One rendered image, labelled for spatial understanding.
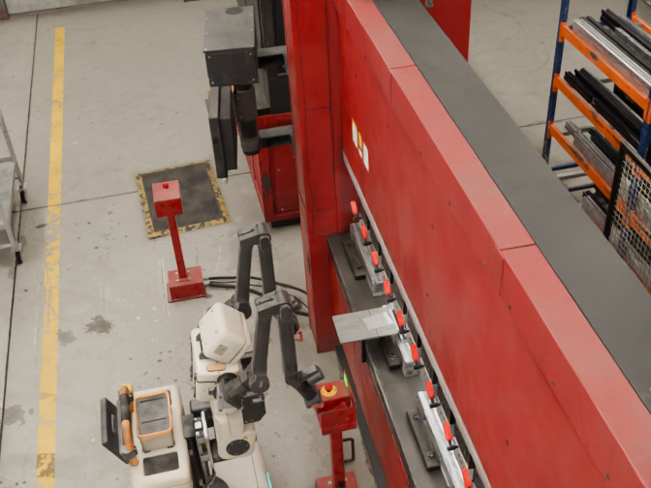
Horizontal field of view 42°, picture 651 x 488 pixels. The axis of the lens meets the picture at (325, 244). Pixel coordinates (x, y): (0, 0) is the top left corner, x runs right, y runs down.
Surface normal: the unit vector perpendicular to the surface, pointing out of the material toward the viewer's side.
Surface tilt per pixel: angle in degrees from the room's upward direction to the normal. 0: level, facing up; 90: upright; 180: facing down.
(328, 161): 90
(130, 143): 0
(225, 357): 90
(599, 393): 0
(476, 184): 0
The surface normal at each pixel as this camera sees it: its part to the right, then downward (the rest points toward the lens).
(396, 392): -0.05, -0.79
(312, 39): 0.21, 0.59
